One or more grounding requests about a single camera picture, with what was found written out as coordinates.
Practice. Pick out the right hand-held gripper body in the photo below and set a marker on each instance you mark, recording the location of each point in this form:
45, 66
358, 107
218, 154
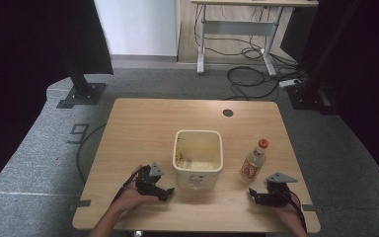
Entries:
278, 194

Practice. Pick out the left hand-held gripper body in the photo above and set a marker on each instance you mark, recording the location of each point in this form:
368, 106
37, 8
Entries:
146, 182

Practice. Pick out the clear bottle with orange cap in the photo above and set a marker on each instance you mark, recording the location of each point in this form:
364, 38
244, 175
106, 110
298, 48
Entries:
252, 163

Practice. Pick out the white square plastic bin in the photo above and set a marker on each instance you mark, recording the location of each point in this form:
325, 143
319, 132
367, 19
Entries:
197, 176

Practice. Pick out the person's left hand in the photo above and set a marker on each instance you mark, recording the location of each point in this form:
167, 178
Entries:
128, 197

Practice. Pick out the person's right hand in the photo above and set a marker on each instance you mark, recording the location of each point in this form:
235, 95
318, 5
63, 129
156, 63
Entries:
291, 214

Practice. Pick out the black round table grommet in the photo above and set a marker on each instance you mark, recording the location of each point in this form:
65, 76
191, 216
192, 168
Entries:
228, 113

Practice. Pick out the black metal stand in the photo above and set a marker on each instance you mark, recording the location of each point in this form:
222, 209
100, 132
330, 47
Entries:
309, 95
82, 92

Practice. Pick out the white power strip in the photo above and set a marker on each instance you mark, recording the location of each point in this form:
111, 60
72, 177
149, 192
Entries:
289, 83

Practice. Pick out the black curtain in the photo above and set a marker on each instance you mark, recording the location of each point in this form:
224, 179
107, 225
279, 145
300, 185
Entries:
368, 65
23, 49

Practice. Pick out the white-framed wooden desk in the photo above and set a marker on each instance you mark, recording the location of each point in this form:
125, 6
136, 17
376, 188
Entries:
237, 28

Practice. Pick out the white wall panel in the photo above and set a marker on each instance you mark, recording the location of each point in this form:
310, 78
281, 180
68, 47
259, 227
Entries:
138, 26

